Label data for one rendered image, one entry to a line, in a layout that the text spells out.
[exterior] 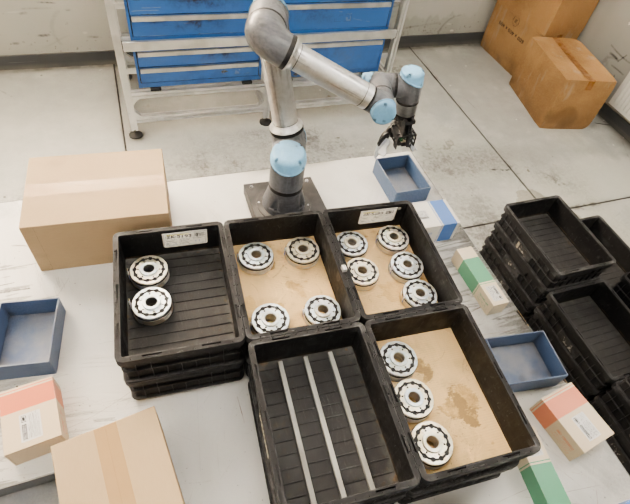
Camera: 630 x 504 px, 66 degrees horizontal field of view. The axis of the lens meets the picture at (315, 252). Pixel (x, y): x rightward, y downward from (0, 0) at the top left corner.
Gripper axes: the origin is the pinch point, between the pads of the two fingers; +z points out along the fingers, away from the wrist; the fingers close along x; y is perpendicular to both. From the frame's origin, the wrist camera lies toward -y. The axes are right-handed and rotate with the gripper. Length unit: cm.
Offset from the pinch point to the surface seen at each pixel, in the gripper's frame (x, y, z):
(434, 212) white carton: 7.9, 23.7, 9.1
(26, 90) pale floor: -166, -195, 73
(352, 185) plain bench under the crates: -12.9, -3.6, 16.3
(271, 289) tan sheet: -57, 47, -1
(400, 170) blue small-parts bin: 10.0, -8.4, 18.0
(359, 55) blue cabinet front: 44, -143, 48
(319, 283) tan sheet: -43, 48, 0
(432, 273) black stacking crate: -10, 54, -1
